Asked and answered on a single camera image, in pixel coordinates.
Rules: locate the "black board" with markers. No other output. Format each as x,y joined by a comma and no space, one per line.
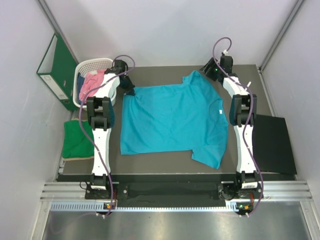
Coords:
272,148

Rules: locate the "grey cable duct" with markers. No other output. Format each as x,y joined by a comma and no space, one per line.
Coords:
68,206

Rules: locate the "teal t shirt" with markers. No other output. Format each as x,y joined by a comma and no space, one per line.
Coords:
178,117

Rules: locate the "navy blue t shirt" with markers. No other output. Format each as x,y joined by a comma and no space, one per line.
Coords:
80,82

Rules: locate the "green folded t shirt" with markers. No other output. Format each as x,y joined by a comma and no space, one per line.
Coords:
76,145

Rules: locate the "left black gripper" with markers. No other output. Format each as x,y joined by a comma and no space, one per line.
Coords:
130,87

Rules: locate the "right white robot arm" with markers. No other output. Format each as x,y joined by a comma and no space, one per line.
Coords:
242,116

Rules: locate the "white laundry basket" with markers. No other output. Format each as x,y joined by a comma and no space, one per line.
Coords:
82,69

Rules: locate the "pink t shirt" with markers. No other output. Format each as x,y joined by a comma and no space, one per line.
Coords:
91,81

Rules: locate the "green ring binder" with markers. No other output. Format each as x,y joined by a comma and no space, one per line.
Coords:
57,70

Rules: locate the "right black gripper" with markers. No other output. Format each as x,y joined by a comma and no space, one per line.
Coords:
210,64

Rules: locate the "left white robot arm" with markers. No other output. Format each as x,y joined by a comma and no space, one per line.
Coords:
101,118

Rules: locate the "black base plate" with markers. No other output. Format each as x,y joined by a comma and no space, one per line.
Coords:
226,192

